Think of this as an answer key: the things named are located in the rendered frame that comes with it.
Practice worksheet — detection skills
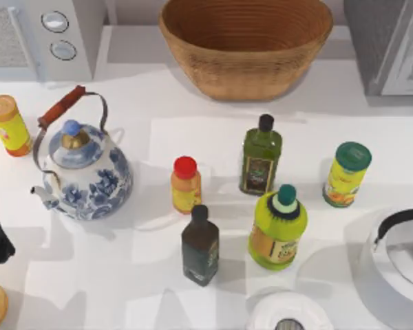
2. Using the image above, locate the orange bottle with red cap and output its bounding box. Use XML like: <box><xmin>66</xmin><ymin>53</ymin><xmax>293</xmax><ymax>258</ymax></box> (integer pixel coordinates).
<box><xmin>171</xmin><ymin>155</ymin><xmax>203</xmax><ymax>215</ymax></box>

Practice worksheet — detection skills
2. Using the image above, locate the green square bottle black cap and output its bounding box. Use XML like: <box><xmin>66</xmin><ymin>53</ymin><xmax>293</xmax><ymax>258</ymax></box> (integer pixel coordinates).
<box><xmin>239</xmin><ymin>113</ymin><xmax>284</xmax><ymax>197</ymax></box>

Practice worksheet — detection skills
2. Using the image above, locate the dark square bottle black cap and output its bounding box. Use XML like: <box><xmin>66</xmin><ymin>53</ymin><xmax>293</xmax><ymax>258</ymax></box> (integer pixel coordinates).
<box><xmin>180</xmin><ymin>204</ymin><xmax>220</xmax><ymax>287</ymax></box>

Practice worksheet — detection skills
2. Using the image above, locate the yellow-green bottle with green cap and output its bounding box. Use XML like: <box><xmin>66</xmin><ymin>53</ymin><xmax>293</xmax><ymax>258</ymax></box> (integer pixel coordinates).
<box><xmin>248</xmin><ymin>184</ymin><xmax>309</xmax><ymax>272</ymax></box>

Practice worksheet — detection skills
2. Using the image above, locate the woven wicker basket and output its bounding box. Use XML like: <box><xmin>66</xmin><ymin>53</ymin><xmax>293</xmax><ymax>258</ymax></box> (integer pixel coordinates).
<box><xmin>158</xmin><ymin>0</ymin><xmax>334</xmax><ymax>102</ymax></box>

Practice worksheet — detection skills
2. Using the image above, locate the blue and white teapot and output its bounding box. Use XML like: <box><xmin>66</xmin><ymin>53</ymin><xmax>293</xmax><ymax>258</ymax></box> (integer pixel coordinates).
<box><xmin>30</xmin><ymin>85</ymin><xmax>134</xmax><ymax>221</ymax></box>

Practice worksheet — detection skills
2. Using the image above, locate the yellow can with green lid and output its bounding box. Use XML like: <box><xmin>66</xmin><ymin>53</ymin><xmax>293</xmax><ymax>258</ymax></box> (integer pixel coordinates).
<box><xmin>322</xmin><ymin>141</ymin><xmax>372</xmax><ymax>209</ymax></box>

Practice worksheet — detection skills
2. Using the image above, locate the white round container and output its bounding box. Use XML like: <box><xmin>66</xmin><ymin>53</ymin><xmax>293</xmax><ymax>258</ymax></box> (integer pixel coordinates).
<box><xmin>246</xmin><ymin>290</ymin><xmax>334</xmax><ymax>330</ymax></box>

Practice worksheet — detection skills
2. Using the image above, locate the round microwave knob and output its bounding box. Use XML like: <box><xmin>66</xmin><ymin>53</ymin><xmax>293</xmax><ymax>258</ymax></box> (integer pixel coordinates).
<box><xmin>50</xmin><ymin>39</ymin><xmax>78</xmax><ymax>62</ymax></box>
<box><xmin>41</xmin><ymin>10</ymin><xmax>70</xmax><ymax>32</ymax></box>

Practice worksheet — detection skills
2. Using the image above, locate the yellow can with orange lid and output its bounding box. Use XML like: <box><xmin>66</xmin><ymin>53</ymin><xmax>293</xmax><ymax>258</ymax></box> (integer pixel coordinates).
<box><xmin>0</xmin><ymin>94</ymin><xmax>33</xmax><ymax>158</ymax></box>

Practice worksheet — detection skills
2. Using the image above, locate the pale microwave oven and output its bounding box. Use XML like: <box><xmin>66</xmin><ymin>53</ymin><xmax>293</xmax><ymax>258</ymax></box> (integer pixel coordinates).
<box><xmin>0</xmin><ymin>0</ymin><xmax>107</xmax><ymax>83</ymax></box>

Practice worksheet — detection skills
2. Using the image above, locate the white kettle with black handle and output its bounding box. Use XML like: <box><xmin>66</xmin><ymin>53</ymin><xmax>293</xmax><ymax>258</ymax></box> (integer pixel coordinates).
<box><xmin>350</xmin><ymin>206</ymin><xmax>413</xmax><ymax>330</ymax></box>

